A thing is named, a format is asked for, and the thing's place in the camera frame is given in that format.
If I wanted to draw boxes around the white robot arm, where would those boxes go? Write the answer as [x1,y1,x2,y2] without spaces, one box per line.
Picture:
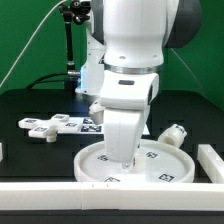
[77,0,202,169]

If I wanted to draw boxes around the white cable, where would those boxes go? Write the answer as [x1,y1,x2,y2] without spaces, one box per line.
[0,0,68,90]

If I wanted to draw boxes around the white fence bar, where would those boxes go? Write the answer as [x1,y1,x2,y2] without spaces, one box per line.
[0,182,224,211]
[197,144,224,184]

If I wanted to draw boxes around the white cross table base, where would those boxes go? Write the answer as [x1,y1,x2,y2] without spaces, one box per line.
[18,114,82,143]

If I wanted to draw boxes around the white front fence bar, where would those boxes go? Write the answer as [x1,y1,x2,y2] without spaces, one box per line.
[0,182,224,211]

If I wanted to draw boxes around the white right fence bar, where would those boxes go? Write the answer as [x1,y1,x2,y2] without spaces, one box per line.
[197,144,224,184]

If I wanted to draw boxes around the black cables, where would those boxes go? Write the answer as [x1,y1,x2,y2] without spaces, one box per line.
[25,72,70,90]

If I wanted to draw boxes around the white round table top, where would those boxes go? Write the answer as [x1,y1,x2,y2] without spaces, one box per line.
[74,139,195,183]

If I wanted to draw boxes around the black camera on mount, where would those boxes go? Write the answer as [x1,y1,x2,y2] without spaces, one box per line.
[71,0,91,9]

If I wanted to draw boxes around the white marker sheet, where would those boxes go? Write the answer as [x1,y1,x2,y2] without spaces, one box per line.
[57,116,151,136]

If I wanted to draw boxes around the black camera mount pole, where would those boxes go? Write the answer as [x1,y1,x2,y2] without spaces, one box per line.
[59,4,91,94]

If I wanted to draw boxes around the white left fence piece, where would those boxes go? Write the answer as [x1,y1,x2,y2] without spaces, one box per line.
[0,142,3,162]

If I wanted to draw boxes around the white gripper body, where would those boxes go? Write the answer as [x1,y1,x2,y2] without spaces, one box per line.
[89,72,159,164]

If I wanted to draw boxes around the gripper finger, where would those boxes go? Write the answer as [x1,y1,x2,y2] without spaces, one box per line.
[122,160,135,171]

